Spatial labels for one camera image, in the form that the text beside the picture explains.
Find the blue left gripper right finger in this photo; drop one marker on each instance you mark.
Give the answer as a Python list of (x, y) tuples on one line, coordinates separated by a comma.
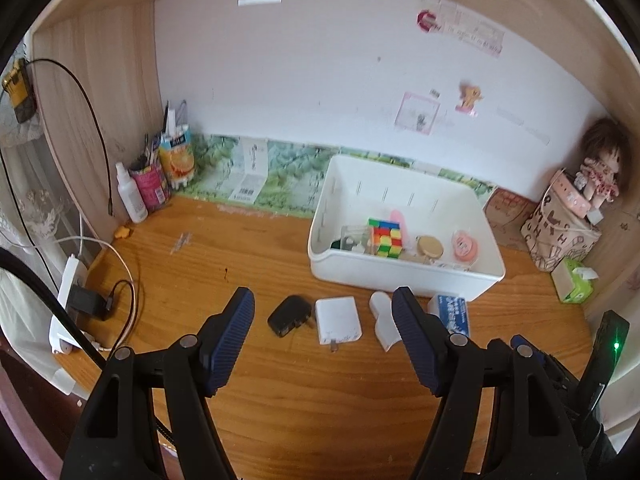
[(426, 341)]

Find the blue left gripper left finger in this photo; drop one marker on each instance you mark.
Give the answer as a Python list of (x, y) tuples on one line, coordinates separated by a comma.
[(223, 336)]

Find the blue floss pick box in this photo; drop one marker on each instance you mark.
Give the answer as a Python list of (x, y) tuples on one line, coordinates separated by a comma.
[(452, 312)]

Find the white plastic scoop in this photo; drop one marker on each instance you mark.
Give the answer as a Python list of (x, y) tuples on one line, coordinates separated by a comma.
[(385, 329)]

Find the black plug charger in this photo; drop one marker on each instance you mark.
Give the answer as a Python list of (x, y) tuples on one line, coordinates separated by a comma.
[(293, 312)]

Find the round gold compact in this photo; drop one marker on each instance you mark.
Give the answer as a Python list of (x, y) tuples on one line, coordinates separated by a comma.
[(429, 247)]

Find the white power adapter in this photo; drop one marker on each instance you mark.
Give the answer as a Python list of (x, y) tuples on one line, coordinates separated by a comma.
[(337, 321)]

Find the pink correction tape dispenser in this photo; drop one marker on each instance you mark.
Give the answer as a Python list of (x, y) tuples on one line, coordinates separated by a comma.
[(465, 247)]

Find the multicolour puzzle cube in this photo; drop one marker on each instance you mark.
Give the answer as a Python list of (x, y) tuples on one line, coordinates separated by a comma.
[(386, 237)]

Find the beige envelope-shaped case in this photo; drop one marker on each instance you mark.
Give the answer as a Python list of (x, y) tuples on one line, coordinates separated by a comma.
[(412, 257)]

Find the white plastic storage bin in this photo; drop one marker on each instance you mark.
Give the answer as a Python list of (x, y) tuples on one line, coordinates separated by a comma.
[(358, 190)]

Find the green tissue pack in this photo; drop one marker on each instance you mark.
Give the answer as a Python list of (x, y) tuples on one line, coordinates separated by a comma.
[(573, 281)]

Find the brown cartoon cardboard sheet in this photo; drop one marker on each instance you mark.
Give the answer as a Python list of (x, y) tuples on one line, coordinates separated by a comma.
[(506, 212)]

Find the white power strip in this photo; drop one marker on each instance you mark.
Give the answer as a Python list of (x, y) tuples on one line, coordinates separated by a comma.
[(74, 277)]

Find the beige printed tote bag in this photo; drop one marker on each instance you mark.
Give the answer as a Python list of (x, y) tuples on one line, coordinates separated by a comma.
[(552, 233)]

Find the white spray bottle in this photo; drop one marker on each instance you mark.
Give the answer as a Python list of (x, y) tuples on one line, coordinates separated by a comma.
[(130, 195)]

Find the pink pen cup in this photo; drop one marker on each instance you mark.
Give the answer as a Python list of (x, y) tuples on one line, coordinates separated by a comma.
[(152, 185)]

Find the green leaf poster sheet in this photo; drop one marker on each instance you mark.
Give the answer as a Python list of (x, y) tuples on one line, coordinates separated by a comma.
[(283, 177)]

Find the orange juice carton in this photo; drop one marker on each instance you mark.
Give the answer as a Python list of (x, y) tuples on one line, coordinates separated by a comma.
[(177, 157)]

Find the pink pouch on bag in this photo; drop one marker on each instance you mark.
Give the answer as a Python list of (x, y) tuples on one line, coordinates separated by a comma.
[(568, 194)]

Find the brown-haired rag doll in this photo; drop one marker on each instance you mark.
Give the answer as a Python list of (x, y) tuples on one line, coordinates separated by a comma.
[(605, 170)]

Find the wooden shelf unit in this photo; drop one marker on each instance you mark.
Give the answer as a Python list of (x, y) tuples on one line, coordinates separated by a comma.
[(329, 72)]

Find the yellow device on shelf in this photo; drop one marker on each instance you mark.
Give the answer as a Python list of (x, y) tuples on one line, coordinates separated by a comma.
[(17, 85)]

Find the pink square wall sticker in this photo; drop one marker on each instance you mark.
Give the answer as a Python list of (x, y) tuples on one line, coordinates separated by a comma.
[(416, 113)]

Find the yellow pony wall sticker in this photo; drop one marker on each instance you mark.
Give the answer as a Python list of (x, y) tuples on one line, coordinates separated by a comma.
[(470, 95)]

